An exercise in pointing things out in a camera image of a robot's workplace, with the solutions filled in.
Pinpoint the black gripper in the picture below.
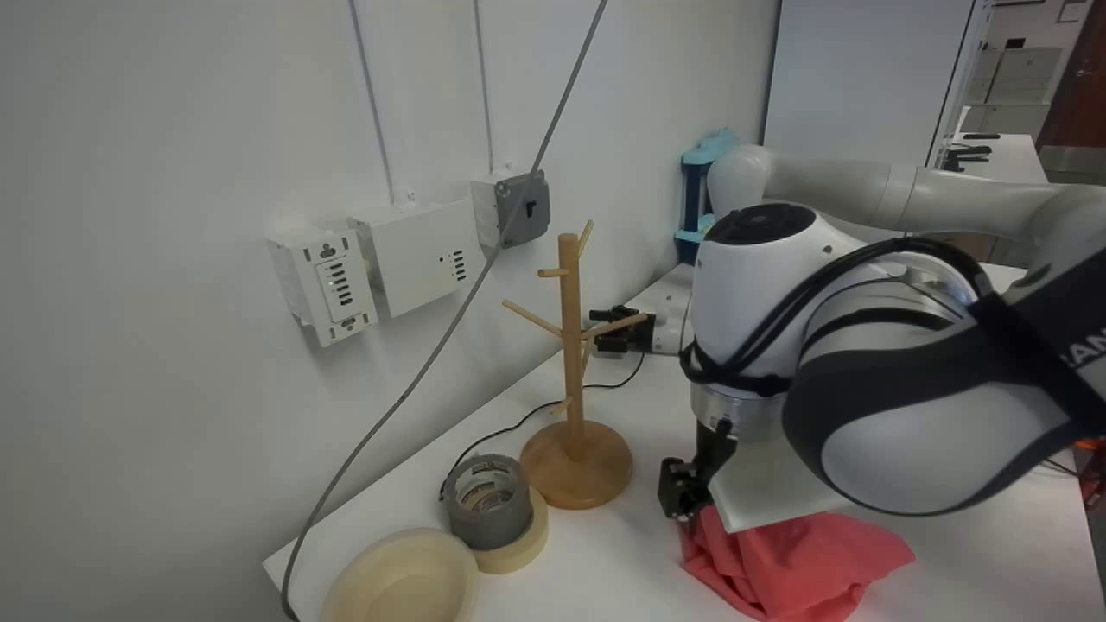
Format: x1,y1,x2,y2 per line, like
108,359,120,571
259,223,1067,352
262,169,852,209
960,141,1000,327
656,420,735,520

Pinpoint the salmon pink sweatshirt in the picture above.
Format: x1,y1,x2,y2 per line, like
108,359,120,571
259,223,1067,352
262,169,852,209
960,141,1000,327
680,508,916,622

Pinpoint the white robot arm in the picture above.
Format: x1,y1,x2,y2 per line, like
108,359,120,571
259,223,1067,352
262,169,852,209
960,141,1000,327
656,144,1106,531

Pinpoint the wooden mug tree stand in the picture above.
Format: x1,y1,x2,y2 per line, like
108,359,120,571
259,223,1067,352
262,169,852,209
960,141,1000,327
509,228,633,510

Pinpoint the black power plug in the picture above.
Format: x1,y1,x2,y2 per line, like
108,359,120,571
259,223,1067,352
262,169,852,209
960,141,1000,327
592,304,656,352

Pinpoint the cream tape roll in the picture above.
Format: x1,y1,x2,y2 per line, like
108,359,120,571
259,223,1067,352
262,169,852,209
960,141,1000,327
474,493,550,572

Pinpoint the grey tape roll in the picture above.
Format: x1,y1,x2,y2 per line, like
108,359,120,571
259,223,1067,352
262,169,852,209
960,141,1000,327
438,451,534,548

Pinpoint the cream shallow bowl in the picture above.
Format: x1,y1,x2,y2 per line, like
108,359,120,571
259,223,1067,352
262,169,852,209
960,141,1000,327
320,528,477,622

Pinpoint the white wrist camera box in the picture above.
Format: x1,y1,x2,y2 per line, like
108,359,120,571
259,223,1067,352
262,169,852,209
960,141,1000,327
708,420,847,531

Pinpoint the thin black cord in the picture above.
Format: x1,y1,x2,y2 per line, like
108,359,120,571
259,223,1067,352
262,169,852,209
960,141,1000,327
445,349,650,488

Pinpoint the grey wall outlet box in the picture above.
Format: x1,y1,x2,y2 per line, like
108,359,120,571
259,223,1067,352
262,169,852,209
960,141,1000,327
474,169,550,248

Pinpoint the white wall junction box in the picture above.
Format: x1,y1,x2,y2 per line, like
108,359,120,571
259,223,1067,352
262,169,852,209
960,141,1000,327
355,205,485,316

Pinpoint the white wall socket box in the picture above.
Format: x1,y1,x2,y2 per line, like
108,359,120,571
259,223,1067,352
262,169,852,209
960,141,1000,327
269,222,376,349

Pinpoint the grey hanging cable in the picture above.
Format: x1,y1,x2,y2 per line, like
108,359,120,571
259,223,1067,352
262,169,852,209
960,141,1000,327
277,0,611,622

